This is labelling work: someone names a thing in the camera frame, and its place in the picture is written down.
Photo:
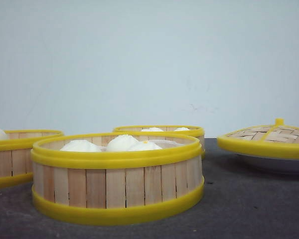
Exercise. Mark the bamboo steamer basket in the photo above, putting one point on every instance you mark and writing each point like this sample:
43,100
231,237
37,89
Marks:
15,162
196,132
117,188

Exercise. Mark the woven bamboo steamer lid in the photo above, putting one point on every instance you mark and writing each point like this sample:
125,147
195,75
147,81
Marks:
277,140

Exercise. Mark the white bun back left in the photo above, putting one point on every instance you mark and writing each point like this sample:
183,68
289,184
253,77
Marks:
152,129

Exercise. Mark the white bun yellow dot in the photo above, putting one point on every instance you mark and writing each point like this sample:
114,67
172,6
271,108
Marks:
144,146

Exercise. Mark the white bun back right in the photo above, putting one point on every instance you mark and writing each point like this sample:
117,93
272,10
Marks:
182,129

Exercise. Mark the white bun front middle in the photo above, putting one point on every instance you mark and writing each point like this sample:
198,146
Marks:
121,143

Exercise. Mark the white bun front left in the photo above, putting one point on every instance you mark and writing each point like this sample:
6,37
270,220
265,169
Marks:
80,146

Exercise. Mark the white plate under lid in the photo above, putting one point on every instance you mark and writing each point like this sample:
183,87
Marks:
274,165

